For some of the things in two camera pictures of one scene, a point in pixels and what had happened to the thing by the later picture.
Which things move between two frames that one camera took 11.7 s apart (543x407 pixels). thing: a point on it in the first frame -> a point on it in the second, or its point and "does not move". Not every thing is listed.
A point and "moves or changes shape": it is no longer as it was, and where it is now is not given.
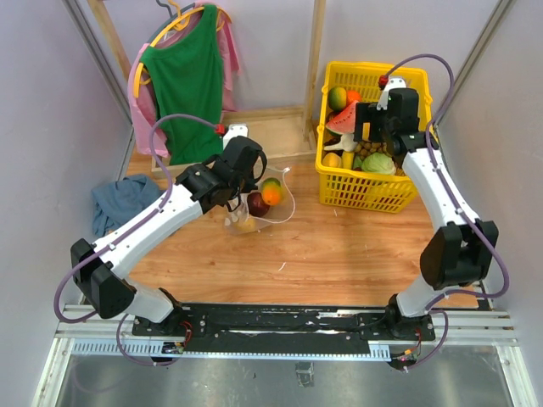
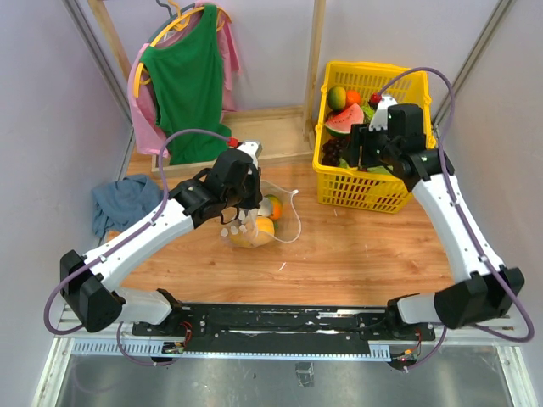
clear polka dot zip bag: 272,203 moves or changes shape
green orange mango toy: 338,98 does not move
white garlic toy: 347,143 -> 265,207
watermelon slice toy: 344,122 does not move
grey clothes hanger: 175,15 does not move
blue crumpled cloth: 116,201 does not move
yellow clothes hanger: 179,24 does not move
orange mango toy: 271,191 -> 277,207
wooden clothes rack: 280,134 does not move
